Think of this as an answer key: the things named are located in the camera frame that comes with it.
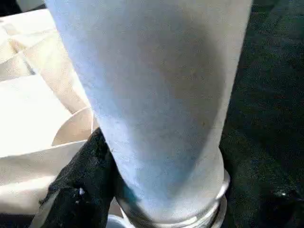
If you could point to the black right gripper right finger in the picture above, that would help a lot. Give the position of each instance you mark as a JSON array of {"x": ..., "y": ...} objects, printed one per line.
[{"x": 280, "y": 209}]

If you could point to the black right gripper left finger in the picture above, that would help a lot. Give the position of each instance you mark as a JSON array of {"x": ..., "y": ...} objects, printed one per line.
[{"x": 80, "y": 190}]

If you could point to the white plastic table top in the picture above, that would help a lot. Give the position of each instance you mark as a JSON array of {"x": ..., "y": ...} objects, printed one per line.
[{"x": 33, "y": 118}]

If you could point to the white plastic table leg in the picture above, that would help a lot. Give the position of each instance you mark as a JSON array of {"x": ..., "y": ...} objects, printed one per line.
[{"x": 156, "y": 95}]

